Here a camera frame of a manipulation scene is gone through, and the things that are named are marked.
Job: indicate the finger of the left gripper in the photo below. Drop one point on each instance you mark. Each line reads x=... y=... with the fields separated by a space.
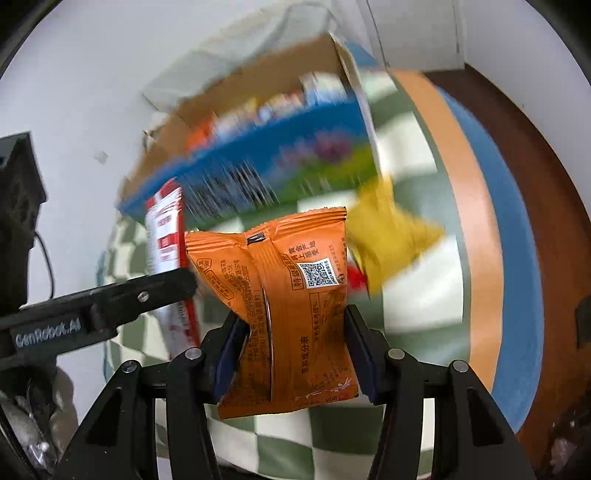
x=61 y=325

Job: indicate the cardboard snack box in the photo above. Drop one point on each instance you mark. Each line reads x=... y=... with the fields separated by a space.
x=292 y=125

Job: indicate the green white checkered blanket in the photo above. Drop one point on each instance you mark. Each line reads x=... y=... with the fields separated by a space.
x=426 y=266

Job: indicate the white door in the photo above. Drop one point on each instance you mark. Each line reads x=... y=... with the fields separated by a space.
x=424 y=35

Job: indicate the red white snack packet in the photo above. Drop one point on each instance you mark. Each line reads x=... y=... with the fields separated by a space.
x=164 y=223

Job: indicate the grey white headboard cover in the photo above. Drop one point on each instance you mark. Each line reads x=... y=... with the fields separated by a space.
x=272 y=28

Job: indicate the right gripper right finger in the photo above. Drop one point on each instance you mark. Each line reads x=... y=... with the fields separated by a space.
x=473 y=439

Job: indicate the orange snack packet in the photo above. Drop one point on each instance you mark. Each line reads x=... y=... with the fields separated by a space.
x=288 y=279

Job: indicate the yellow snack packet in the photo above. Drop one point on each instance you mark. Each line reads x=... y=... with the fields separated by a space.
x=384 y=238

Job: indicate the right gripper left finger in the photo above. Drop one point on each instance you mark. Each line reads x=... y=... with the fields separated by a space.
x=116 y=439

